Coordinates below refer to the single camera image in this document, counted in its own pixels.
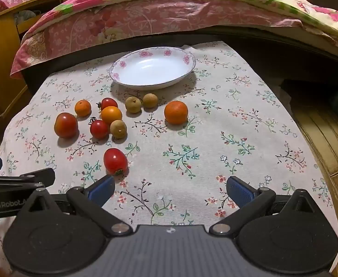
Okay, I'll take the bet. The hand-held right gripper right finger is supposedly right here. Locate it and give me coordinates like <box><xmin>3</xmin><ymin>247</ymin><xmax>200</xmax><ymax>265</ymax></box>
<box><xmin>209</xmin><ymin>175</ymin><xmax>323</xmax><ymax>235</ymax></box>

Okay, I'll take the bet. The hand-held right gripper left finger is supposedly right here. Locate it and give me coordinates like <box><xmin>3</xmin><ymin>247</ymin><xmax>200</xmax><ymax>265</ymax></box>
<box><xmin>18</xmin><ymin>175</ymin><xmax>133</xmax><ymax>236</ymax></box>

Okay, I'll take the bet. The oval red tomato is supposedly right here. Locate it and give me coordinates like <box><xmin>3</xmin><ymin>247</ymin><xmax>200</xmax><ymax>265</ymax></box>
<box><xmin>103</xmin><ymin>148</ymin><xmax>128</xmax><ymax>176</ymax></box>

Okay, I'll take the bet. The red cherry tomato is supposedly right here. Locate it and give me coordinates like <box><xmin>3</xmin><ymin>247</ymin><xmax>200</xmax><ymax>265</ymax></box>
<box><xmin>97</xmin><ymin>97</ymin><xmax>119</xmax><ymax>112</ymax></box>
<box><xmin>89</xmin><ymin>117</ymin><xmax>110</xmax><ymax>139</ymax></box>

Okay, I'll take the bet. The brown longan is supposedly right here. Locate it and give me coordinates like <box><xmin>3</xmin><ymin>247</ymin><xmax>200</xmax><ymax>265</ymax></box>
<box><xmin>142</xmin><ymin>93</ymin><xmax>159</xmax><ymax>108</ymax></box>
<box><xmin>125</xmin><ymin>96</ymin><xmax>142</xmax><ymax>113</ymax></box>
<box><xmin>110</xmin><ymin>120</ymin><xmax>128</xmax><ymax>139</ymax></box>

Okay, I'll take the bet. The large red tomato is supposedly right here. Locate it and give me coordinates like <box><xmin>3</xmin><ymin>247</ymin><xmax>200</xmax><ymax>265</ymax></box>
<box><xmin>54</xmin><ymin>112</ymin><xmax>79</xmax><ymax>138</ymax></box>

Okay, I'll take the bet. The medium mandarin orange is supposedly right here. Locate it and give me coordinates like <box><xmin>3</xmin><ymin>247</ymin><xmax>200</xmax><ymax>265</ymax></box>
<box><xmin>101</xmin><ymin>106</ymin><xmax>123</xmax><ymax>125</ymax></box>

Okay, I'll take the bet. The small mandarin orange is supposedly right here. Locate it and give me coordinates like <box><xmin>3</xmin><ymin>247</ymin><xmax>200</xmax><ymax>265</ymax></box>
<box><xmin>75</xmin><ymin>99</ymin><xmax>92</xmax><ymax>117</ymax></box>

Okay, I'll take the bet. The large mandarin orange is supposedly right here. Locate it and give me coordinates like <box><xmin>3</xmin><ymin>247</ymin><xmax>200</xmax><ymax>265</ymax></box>
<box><xmin>164</xmin><ymin>100</ymin><xmax>189</xmax><ymax>125</ymax></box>

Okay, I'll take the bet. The white floral rimmed plate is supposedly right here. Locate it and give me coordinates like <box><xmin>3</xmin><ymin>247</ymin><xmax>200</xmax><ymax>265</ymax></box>
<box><xmin>109</xmin><ymin>46</ymin><xmax>196</xmax><ymax>90</ymax></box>

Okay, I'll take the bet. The floral print tablecloth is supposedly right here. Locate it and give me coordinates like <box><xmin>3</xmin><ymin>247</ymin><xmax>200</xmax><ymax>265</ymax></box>
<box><xmin>0</xmin><ymin>41</ymin><xmax>338</xmax><ymax>277</ymax></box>

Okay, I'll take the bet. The grey-green cloth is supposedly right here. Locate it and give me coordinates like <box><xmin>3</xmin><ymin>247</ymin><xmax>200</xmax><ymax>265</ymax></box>
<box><xmin>15</xmin><ymin>10</ymin><xmax>41</xmax><ymax>26</ymax></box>

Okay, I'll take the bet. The bed with pink quilt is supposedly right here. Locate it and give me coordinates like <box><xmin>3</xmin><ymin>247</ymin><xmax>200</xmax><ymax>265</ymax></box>
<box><xmin>10</xmin><ymin>0</ymin><xmax>338</xmax><ymax>78</ymax></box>

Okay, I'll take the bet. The green and pink quilt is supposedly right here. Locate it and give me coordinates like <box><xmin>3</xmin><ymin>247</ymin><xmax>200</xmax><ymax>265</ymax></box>
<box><xmin>42</xmin><ymin>0</ymin><xmax>338</xmax><ymax>41</ymax></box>

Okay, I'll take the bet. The black bed frame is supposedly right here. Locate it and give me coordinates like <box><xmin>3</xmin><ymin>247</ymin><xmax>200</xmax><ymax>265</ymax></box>
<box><xmin>22</xmin><ymin>24</ymin><xmax>338</xmax><ymax>93</ymax></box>

